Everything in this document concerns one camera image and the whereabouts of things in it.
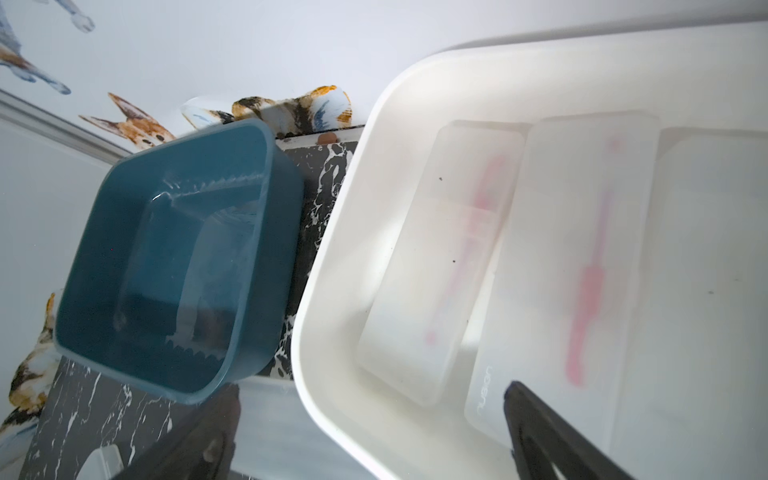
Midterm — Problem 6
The white plastic storage box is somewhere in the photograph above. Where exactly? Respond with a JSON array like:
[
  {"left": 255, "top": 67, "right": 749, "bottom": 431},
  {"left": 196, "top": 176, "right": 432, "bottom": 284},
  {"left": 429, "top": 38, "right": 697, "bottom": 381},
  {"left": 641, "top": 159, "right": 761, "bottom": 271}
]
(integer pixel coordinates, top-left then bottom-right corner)
[{"left": 292, "top": 21, "right": 767, "bottom": 479}]

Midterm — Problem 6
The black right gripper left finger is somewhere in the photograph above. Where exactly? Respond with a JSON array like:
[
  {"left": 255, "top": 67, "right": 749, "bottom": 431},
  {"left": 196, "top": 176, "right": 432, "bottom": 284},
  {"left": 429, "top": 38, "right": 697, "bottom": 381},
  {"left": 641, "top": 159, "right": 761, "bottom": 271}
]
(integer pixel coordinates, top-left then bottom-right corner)
[{"left": 116, "top": 384, "right": 241, "bottom": 480}]

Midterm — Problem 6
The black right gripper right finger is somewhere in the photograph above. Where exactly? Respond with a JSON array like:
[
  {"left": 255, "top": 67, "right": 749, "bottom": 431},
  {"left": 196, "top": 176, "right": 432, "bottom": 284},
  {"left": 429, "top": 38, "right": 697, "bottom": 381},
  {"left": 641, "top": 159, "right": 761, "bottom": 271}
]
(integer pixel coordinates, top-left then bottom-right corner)
[{"left": 504, "top": 381, "right": 630, "bottom": 479}]

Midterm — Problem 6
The teal plastic storage box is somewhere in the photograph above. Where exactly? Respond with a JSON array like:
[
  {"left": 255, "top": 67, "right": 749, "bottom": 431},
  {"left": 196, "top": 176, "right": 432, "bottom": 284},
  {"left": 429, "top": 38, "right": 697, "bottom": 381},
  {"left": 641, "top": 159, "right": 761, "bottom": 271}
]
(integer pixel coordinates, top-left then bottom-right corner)
[{"left": 53, "top": 119, "right": 304, "bottom": 404}]

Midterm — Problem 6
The clear pencil case with pens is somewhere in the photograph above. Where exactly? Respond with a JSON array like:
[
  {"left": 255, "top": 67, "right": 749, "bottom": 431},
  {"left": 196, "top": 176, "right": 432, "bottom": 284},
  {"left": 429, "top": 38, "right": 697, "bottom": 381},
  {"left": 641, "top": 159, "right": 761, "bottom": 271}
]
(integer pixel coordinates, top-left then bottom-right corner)
[{"left": 357, "top": 121, "right": 525, "bottom": 406}]

